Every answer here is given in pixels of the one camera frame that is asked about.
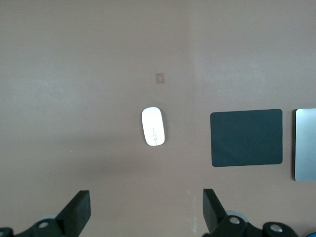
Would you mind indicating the brown tape mark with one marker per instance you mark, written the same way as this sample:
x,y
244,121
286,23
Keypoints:
x,y
160,78

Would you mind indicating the silver laptop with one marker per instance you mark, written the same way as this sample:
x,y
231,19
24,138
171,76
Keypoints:
x,y
306,144

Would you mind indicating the white computer mouse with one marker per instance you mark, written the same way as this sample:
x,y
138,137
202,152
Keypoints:
x,y
153,126

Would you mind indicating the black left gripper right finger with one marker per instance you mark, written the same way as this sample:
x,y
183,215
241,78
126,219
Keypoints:
x,y
214,217

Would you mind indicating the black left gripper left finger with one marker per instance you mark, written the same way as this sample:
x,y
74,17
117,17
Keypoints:
x,y
74,217

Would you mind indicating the black mouse pad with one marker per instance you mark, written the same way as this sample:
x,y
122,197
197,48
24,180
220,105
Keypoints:
x,y
246,137

